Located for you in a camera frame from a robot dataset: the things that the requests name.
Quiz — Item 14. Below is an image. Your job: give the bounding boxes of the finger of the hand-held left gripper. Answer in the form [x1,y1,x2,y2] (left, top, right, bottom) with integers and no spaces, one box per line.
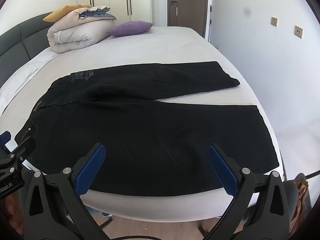
[14,136,36,161]
[0,131,12,151]

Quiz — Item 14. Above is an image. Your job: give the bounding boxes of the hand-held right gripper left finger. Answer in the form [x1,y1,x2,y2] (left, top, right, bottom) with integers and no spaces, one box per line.
[22,142,107,240]

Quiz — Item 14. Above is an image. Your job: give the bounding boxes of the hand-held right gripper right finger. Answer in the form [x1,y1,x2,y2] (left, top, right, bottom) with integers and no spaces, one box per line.
[204,144,292,240]

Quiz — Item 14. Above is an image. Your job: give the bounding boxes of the black pants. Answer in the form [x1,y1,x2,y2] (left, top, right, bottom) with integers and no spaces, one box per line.
[22,61,280,197]

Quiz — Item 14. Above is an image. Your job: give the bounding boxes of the person's left hand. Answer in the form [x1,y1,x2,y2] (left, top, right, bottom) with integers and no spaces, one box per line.
[0,190,24,234]

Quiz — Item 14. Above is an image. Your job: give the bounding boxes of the white pillow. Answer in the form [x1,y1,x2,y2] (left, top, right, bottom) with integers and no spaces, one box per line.
[0,47,60,113]

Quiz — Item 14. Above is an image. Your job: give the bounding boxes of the brown bag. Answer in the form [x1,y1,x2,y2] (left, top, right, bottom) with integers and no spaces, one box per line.
[295,174,310,220]

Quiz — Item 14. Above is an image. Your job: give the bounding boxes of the grey padded headboard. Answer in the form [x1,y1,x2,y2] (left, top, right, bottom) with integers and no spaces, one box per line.
[0,12,54,67]

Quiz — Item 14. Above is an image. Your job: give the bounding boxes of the folded beige duvet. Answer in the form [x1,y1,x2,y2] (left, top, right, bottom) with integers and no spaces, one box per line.
[47,6,117,54]

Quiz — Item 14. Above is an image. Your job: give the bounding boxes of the white bed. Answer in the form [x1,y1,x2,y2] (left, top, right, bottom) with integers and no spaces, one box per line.
[0,26,287,220]

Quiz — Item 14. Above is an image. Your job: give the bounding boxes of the yellow pillow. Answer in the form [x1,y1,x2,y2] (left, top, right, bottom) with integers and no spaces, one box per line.
[43,4,92,22]

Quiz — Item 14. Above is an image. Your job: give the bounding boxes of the purple pillow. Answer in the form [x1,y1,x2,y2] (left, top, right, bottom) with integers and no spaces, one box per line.
[107,21,153,37]

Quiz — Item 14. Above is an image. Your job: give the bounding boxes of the brown door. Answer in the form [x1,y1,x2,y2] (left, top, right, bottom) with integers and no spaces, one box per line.
[167,0,209,37]

